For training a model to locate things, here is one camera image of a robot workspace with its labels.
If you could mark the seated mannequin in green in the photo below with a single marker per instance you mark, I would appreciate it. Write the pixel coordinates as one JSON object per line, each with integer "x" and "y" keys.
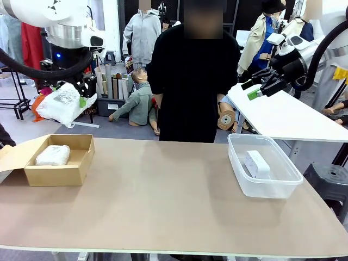
{"x": 138, "y": 103}

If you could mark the large bubble-wrapped clock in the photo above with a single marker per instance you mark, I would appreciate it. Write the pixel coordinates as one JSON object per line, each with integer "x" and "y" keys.
{"x": 59, "y": 106}

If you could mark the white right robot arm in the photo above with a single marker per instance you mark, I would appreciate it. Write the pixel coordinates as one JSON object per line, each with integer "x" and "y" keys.
{"x": 307, "y": 46}

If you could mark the cream paper roll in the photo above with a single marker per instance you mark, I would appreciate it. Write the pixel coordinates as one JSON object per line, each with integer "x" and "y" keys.
{"x": 100, "y": 81}

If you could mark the grey storage bin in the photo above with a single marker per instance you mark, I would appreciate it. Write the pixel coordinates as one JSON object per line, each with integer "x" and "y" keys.
{"x": 108, "y": 107}

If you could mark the white floor rail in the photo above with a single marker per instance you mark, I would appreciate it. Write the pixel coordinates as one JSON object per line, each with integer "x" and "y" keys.
{"x": 87, "y": 124}

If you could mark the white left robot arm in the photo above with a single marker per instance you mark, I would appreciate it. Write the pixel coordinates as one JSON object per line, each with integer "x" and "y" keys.
{"x": 62, "y": 13}

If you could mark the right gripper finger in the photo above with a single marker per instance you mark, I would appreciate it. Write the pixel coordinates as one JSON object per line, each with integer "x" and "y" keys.
{"x": 262, "y": 76}
{"x": 270, "y": 90}

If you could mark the orange cloth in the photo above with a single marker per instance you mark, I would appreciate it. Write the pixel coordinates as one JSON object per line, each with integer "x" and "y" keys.
{"x": 38, "y": 99}

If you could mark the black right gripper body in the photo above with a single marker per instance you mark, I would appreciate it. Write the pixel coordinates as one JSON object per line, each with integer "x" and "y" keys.
{"x": 289, "y": 69}

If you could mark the small grey stool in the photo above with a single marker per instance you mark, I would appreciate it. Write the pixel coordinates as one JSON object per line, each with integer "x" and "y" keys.
{"x": 110, "y": 57}

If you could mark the lying bare mannequin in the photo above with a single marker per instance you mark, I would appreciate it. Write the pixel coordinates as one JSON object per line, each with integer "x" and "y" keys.
{"x": 330, "y": 110}

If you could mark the tall grey tube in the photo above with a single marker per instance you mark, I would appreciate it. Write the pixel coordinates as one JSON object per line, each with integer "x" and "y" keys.
{"x": 108, "y": 81}

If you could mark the tan paper roll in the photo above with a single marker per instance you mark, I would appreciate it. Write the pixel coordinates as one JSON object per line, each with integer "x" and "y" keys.
{"x": 226, "y": 119}

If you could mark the brown cardboard box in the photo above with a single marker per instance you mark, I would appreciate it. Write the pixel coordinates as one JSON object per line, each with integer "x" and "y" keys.
{"x": 54, "y": 175}

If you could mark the yellow cloth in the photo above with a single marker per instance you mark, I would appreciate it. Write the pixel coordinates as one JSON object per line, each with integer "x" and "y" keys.
{"x": 341, "y": 73}

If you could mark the white background table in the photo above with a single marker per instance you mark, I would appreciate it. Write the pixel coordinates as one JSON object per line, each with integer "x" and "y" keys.
{"x": 285, "y": 122}

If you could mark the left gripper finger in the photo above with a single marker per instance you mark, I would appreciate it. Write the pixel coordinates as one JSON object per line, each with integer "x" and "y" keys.
{"x": 56, "y": 86}
{"x": 87, "y": 87}

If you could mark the colourful printed bag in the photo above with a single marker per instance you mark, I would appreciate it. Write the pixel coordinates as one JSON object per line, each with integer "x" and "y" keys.
{"x": 129, "y": 65}

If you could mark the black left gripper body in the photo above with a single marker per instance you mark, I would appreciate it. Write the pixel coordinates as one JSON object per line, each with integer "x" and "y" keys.
{"x": 68, "y": 57}

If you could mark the clear plastic container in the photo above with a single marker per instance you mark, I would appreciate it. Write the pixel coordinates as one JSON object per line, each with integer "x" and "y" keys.
{"x": 272, "y": 190}

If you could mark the red coat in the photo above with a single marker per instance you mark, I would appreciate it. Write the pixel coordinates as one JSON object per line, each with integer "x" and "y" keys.
{"x": 30, "y": 40}

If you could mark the white paper tube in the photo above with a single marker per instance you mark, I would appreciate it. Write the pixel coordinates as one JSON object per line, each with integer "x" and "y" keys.
{"x": 125, "y": 88}
{"x": 120, "y": 88}

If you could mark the mannequin in beige coat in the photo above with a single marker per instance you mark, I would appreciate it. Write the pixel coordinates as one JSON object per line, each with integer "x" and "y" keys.
{"x": 254, "y": 40}

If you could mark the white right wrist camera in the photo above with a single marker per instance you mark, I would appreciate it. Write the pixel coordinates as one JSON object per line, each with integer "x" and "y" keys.
{"x": 275, "y": 38}

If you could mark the unwrapped white clock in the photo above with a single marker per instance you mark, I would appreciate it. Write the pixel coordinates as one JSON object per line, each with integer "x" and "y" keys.
{"x": 257, "y": 164}

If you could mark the brown cardboard tube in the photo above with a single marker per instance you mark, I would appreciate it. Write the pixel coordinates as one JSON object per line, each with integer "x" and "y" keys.
{"x": 115, "y": 88}

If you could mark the light grey garments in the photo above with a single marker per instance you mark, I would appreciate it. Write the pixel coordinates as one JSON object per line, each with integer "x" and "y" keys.
{"x": 11, "y": 32}

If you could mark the black plastic stool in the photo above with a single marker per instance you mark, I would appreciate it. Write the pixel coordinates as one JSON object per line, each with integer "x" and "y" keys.
{"x": 329, "y": 179}

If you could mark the mannequin in navy shirt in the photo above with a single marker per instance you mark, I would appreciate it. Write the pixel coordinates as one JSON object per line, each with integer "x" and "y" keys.
{"x": 307, "y": 30}

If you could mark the person in black sweater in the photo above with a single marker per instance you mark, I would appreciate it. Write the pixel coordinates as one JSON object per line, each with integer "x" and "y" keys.
{"x": 190, "y": 81}

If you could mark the small bubble-wrapped clock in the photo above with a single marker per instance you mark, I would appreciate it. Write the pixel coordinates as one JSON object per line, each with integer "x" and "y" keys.
{"x": 53, "y": 156}

